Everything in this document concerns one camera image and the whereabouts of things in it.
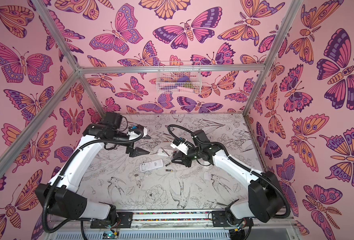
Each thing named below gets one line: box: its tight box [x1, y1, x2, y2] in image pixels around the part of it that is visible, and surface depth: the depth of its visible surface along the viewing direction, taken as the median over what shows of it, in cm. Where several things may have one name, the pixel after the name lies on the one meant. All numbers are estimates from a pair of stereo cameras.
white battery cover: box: [203, 171, 211, 180], surface depth 89 cm
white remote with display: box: [139, 158, 164, 172], surface depth 94 cm
